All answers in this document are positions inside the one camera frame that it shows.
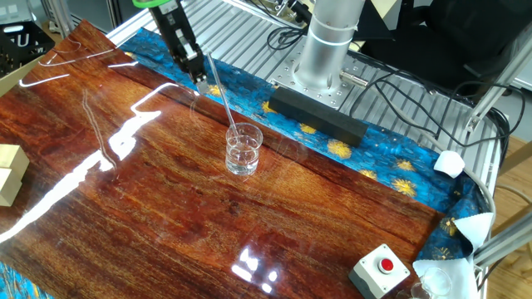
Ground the black foam block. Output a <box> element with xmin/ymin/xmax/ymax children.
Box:
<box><xmin>268</xmin><ymin>86</ymin><xmax>370</xmax><ymax>148</ymax></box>

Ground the clear glass stirring rod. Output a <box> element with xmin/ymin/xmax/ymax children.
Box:
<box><xmin>206</xmin><ymin>50</ymin><xmax>241</xmax><ymax>141</ymax></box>

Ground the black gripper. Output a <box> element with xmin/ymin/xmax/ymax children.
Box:
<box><xmin>149</xmin><ymin>2</ymin><xmax>211</xmax><ymax>94</ymax></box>

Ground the light wooden cube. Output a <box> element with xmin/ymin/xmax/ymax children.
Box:
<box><xmin>0</xmin><ymin>165</ymin><xmax>24</xmax><ymax>208</ymax></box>
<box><xmin>0</xmin><ymin>144</ymin><xmax>31</xmax><ymax>178</ymax></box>

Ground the grey cable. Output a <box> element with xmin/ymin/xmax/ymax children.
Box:
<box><xmin>386</xmin><ymin>105</ymin><xmax>498</xmax><ymax>233</ymax></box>

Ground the blue starry night cloth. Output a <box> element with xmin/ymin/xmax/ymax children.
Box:
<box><xmin>0</xmin><ymin>27</ymin><xmax>495</xmax><ymax>299</ymax></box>

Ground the silver cable connector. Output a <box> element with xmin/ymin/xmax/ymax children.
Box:
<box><xmin>339</xmin><ymin>70</ymin><xmax>369</xmax><ymax>88</ymax></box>

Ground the glass beaker with water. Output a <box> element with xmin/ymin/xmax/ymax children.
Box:
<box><xmin>224</xmin><ymin>122</ymin><xmax>264</xmax><ymax>177</ymax></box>

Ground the medium empty glass beaker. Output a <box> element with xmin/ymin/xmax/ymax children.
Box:
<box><xmin>394</xmin><ymin>286</ymin><xmax>421</xmax><ymax>299</ymax></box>

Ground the slanted aluminium frame strut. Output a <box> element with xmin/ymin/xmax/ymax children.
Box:
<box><xmin>473</xmin><ymin>211</ymin><xmax>532</xmax><ymax>267</ymax></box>
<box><xmin>463</xmin><ymin>22</ymin><xmax>532</xmax><ymax>134</ymax></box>

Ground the aluminium frame post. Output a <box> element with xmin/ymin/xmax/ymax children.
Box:
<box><xmin>40</xmin><ymin>0</ymin><xmax>76</xmax><ymax>39</ymax></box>

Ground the coiled black cable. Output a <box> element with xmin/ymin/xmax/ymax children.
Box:
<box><xmin>265</xmin><ymin>25</ymin><xmax>311</xmax><ymax>51</ymax></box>

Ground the black printed box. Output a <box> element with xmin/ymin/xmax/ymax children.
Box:
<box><xmin>0</xmin><ymin>20</ymin><xmax>56</xmax><ymax>80</ymax></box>

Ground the long black cable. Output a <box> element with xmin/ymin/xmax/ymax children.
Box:
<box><xmin>348</xmin><ymin>70</ymin><xmax>528</xmax><ymax>167</ymax></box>
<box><xmin>372</xmin><ymin>81</ymin><xmax>462</xmax><ymax>149</ymax></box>

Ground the black office chair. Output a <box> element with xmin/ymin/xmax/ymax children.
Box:
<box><xmin>361</xmin><ymin>0</ymin><xmax>532</xmax><ymax>91</ymax></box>

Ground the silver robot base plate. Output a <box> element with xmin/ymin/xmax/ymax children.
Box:
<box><xmin>268</xmin><ymin>35</ymin><xmax>369</xmax><ymax>110</ymax></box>

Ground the glossy wood print mat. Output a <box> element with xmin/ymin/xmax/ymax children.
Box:
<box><xmin>0</xmin><ymin>19</ymin><xmax>444</xmax><ymax>299</ymax></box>

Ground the red push button box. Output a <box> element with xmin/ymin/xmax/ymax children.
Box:
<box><xmin>347</xmin><ymin>243</ymin><xmax>411</xmax><ymax>299</ymax></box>

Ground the small empty glass beaker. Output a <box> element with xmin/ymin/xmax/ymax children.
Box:
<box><xmin>411</xmin><ymin>267</ymin><xmax>453</xmax><ymax>299</ymax></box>

